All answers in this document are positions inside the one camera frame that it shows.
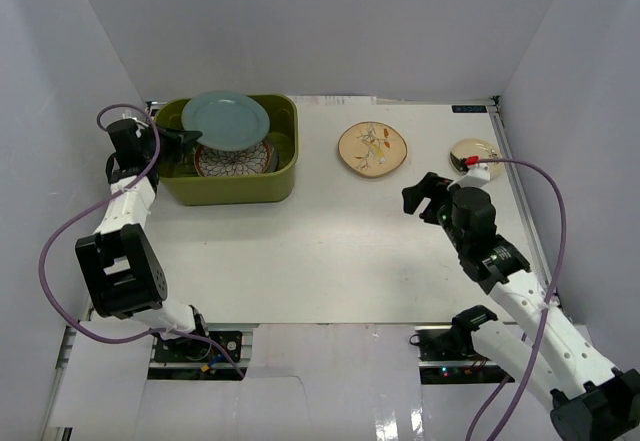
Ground brown rimmed petal pattern bowl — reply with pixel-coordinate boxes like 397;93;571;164
194;141;273;177

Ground light blue ceramic plate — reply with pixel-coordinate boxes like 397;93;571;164
181;91;270;152

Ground small cream flower plate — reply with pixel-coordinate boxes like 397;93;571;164
449;138;502;175

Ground beige bird branch plate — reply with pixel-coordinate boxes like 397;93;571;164
337;121;408;179

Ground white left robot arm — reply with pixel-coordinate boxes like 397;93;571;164
75;118;212;360

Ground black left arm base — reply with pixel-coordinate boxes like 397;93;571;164
147;330;246;381

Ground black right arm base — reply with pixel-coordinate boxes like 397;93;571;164
409;325;506;386

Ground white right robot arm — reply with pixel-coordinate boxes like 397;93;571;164
402;167;639;440

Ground olive green plastic bin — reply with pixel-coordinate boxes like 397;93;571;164
158;94;299;206

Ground blue label sticker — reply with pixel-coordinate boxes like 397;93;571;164
451;105;487;114

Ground white paper sheets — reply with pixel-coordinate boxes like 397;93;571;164
291;95;377;106

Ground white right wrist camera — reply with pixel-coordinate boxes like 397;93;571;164
449;156;491;190

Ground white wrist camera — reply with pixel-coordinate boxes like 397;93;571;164
121;108;148;129
449;156;491;190

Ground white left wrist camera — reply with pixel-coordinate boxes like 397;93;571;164
121;108;148;129

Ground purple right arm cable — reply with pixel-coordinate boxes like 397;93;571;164
464;158;569;441

